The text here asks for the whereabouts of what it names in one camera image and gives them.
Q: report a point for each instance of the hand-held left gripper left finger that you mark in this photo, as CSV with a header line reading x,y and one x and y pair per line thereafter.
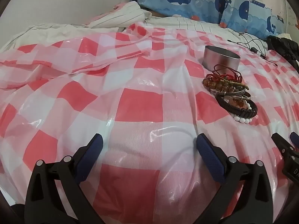
x,y
90,154

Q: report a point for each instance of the blue whale print curtain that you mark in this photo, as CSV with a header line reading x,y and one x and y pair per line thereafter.
x,y
205,0

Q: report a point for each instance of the round silver metal tin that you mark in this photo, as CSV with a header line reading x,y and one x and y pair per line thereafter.
x,y
219,57

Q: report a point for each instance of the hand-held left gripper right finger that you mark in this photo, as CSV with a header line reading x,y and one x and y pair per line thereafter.
x,y
210,155

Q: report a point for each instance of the red white checkered plastic sheet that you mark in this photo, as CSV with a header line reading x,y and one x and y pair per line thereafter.
x,y
130,93

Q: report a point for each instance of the silver bangle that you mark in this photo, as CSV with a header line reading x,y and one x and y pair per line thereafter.
x,y
236,95

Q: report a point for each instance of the white striped bedding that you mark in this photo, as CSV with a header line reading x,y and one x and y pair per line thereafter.
x,y
121,14

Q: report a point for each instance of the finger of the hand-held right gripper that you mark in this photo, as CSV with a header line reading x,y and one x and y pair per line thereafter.
x,y
281,144
294,140

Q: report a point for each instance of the black cloth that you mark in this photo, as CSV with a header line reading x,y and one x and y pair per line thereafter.
x,y
283,46

